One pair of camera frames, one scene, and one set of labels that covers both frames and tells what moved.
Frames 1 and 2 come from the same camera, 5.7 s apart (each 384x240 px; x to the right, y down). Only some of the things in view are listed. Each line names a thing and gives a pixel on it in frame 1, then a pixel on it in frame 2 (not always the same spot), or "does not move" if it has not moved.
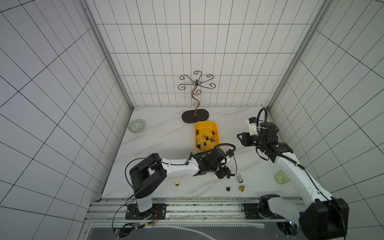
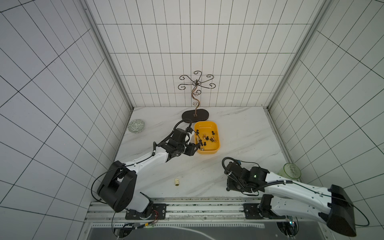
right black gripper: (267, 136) -> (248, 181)
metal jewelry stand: (197, 115) does not move
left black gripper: (223, 172) -> (191, 151)
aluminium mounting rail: (210, 212) does not move
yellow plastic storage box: (207, 135) does not move
